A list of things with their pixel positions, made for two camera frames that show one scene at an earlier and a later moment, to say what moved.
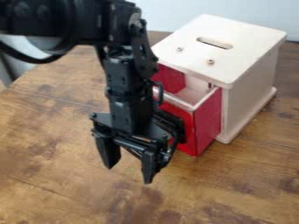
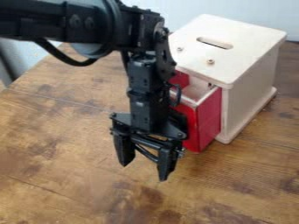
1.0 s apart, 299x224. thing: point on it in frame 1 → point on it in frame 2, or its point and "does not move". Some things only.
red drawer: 194,101 does not move
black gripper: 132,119 → 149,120
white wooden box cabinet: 232,53 does not move
